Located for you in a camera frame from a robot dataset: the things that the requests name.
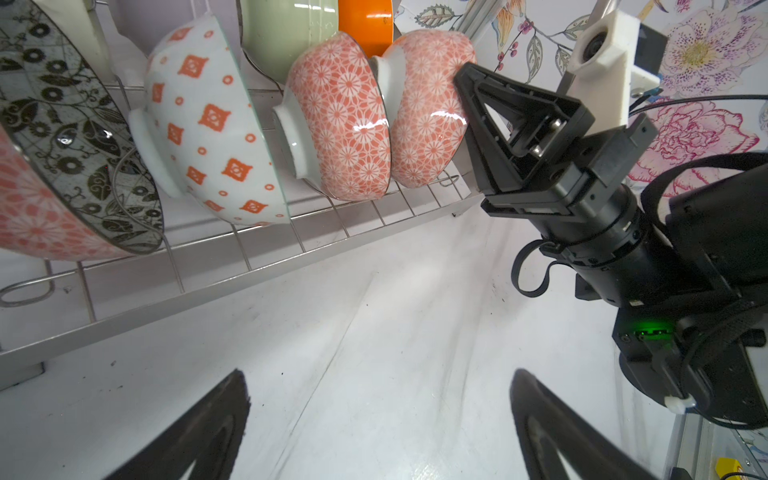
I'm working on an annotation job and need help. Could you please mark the patterned bowl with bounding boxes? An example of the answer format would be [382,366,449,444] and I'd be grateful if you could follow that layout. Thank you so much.
[1,1,164,262]
[128,14,290,227]
[273,32,392,202]
[369,29,476,188]

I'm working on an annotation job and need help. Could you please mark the cream bowl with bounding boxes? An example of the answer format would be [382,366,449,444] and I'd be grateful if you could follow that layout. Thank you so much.
[35,0,115,83]

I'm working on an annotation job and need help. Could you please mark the patterned bowl front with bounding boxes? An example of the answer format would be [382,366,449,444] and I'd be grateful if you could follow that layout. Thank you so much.
[1,1,164,262]

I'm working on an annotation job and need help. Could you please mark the yellow emergency switch box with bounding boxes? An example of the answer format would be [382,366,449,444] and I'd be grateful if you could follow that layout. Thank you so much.
[714,457,746,479]

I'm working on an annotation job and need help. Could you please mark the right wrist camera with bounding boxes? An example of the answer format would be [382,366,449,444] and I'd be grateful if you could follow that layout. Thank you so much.
[567,10,668,135]

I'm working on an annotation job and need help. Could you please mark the stainless steel dish rack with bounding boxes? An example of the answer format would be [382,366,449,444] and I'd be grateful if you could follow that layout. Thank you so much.
[1,148,480,389]

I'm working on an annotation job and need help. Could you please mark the green bowl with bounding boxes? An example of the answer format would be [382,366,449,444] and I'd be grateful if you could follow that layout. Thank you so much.
[237,0,339,84]

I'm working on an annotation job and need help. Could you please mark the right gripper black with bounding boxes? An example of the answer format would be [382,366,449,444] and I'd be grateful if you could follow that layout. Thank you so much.
[453,62,660,264]

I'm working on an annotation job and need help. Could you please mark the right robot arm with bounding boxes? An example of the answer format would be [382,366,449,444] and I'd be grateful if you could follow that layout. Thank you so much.
[454,63,767,430]

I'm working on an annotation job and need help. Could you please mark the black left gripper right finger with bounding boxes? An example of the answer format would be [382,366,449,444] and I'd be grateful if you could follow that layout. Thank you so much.
[511,369,653,479]

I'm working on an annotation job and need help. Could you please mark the purple bowl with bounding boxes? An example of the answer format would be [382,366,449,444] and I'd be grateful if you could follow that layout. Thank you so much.
[107,0,241,55]

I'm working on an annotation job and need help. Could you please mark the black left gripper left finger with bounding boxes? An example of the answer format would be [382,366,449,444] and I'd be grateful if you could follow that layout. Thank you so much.
[108,369,251,479]

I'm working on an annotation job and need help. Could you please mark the orange white bowl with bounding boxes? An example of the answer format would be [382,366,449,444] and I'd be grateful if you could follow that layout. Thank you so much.
[338,0,395,57]

